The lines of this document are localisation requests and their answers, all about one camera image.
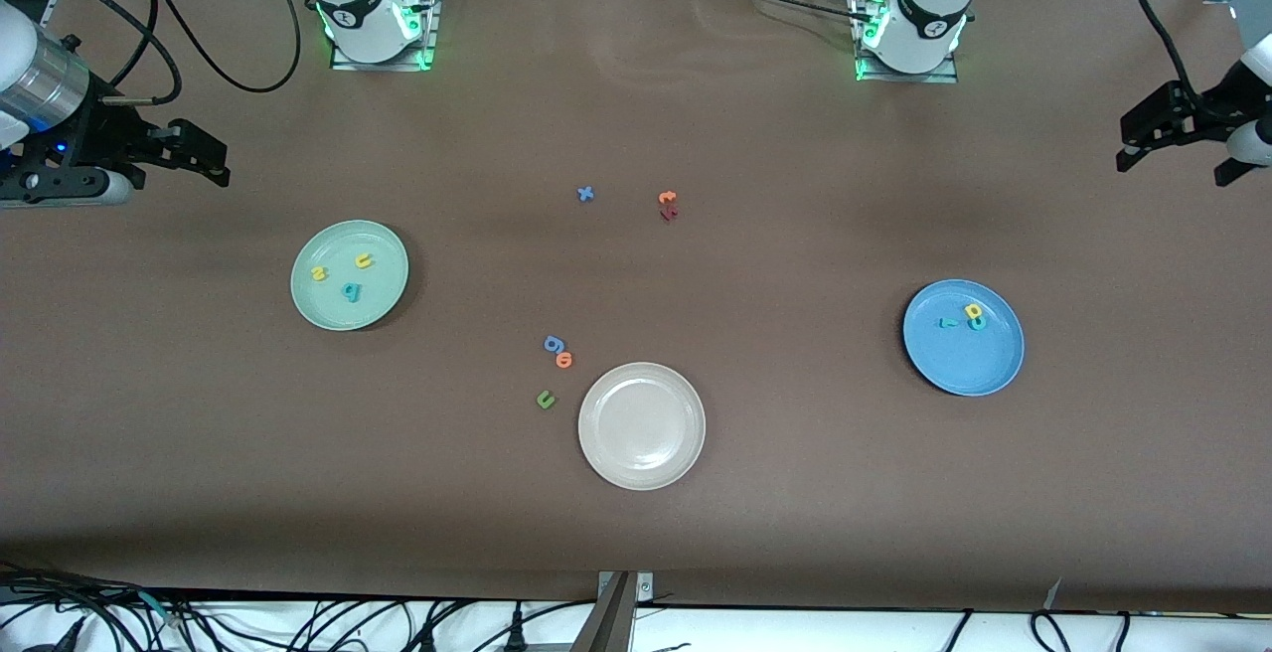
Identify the green plate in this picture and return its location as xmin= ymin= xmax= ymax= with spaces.
xmin=290 ymin=220 xmax=410 ymax=332

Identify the blue plate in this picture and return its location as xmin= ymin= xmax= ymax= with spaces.
xmin=902 ymin=279 xmax=1026 ymax=398

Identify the brown table cover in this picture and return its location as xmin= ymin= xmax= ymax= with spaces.
xmin=0 ymin=0 xmax=1272 ymax=613

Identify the beige plate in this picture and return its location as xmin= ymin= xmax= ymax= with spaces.
xmin=577 ymin=362 xmax=708 ymax=491

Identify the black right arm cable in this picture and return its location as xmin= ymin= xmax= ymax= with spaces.
xmin=0 ymin=0 xmax=302 ymax=106

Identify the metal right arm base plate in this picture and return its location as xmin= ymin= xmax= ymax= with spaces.
xmin=330 ymin=0 xmax=438 ymax=73

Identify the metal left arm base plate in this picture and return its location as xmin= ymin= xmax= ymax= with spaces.
xmin=850 ymin=0 xmax=960 ymax=84

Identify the black cable bundle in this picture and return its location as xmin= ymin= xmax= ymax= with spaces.
xmin=0 ymin=558 xmax=200 ymax=652

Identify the aluminium profile post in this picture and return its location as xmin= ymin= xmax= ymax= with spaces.
xmin=571 ymin=570 xmax=657 ymax=652

